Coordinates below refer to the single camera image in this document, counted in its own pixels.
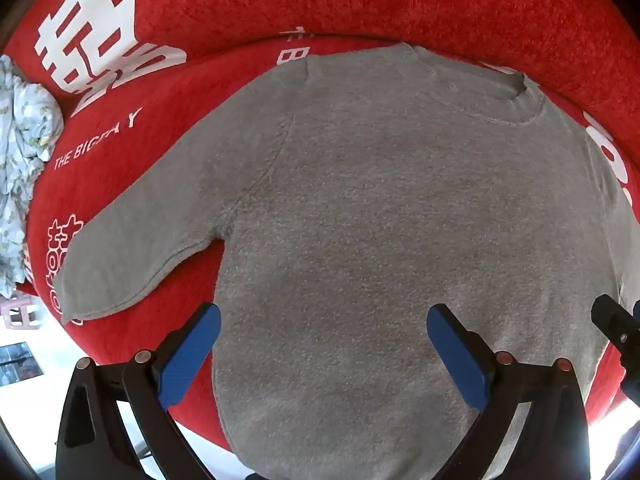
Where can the dark blue cloth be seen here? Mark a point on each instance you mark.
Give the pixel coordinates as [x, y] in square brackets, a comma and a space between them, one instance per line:
[626, 455]

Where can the grey knit sweater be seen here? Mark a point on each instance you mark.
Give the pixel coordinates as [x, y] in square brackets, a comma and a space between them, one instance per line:
[380, 220]

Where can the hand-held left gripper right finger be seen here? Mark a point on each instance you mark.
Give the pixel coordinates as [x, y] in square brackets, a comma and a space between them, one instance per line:
[457, 355]

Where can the red printed sofa cover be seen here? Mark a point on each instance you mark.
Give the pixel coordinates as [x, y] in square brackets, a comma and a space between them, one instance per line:
[350, 5]

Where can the pink plastic stool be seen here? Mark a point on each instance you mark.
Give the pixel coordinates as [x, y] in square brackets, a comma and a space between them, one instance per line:
[17, 312]

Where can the light floral cloth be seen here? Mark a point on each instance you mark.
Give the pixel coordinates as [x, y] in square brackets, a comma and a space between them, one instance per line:
[22, 170]

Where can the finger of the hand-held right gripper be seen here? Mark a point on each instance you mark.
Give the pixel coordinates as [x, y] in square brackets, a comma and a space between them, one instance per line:
[612, 317]

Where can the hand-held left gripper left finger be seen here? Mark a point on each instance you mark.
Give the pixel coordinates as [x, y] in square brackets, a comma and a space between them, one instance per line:
[190, 355]

